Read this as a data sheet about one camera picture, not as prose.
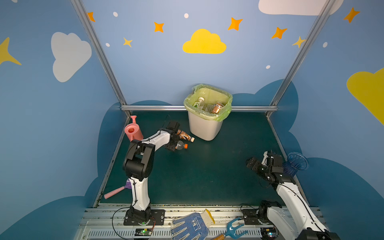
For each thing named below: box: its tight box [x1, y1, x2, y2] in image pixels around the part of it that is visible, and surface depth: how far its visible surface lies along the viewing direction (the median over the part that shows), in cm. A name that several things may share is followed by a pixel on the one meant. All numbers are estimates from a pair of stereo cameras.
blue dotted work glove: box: [170, 209, 215, 240], surface depth 73 cm
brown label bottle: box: [176, 129, 195, 143], surface depth 105 cm
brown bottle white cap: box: [211, 103, 222, 114], surface depth 88 cm
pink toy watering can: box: [124, 115, 144, 142], surface depth 98 cm
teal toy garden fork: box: [212, 217, 249, 240], surface depth 72 cm
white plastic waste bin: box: [187, 110, 223, 141], surface depth 101 cm
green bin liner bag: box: [183, 83, 233, 122], surface depth 95 cm
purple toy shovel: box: [104, 178, 132, 200], surface depth 81 cm
